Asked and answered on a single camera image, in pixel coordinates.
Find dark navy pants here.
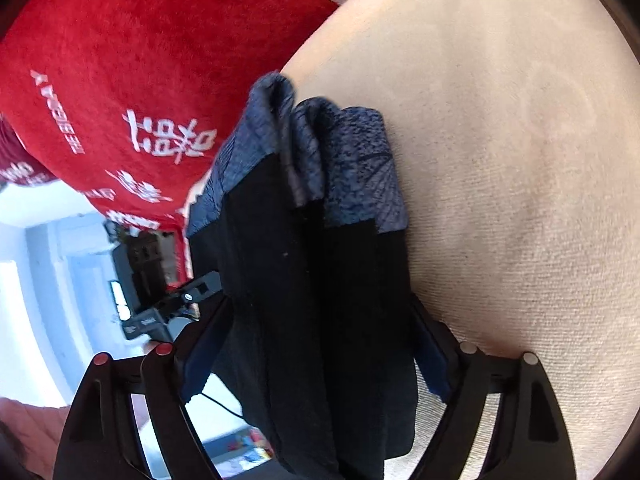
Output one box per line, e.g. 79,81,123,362
185,72,419,480

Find red printed blanket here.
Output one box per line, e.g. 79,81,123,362
0,0,396,286

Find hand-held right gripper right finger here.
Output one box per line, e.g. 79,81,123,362
395,295,579,480

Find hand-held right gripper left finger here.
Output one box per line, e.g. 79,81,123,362
52,297,231,480

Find red printed pillow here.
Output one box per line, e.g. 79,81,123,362
0,115,57,189

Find colourful box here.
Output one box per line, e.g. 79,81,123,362
225,429,274,467

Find beige bed sheet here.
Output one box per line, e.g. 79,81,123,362
182,0,640,480

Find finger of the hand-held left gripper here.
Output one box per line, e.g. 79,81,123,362
159,270,222,311

